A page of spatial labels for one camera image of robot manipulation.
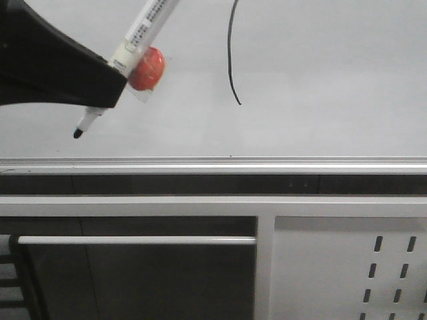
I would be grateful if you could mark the white metal stand frame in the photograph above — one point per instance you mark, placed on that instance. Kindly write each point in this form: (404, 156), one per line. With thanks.
(266, 209)

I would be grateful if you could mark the red round magnet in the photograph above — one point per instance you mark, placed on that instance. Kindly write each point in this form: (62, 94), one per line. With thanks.
(148, 71)

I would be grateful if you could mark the white whiteboard marker pen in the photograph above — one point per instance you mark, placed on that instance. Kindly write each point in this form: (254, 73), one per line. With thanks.
(139, 38)

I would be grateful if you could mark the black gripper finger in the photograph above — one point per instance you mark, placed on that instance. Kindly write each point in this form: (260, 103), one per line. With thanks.
(40, 64)

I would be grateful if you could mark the black frame at lower left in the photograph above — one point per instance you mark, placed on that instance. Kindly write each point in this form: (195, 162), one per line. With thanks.
(18, 296)

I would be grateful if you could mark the white perforated metal panel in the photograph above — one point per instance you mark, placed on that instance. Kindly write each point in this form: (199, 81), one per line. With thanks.
(349, 268)

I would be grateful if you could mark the aluminium whiteboard tray rail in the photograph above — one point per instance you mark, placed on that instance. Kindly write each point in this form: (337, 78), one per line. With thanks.
(214, 165)

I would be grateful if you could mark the white round crossbar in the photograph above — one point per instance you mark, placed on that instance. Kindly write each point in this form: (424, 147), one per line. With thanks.
(136, 240)

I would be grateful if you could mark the white whiteboard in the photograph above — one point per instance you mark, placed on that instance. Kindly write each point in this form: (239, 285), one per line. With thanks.
(259, 78)

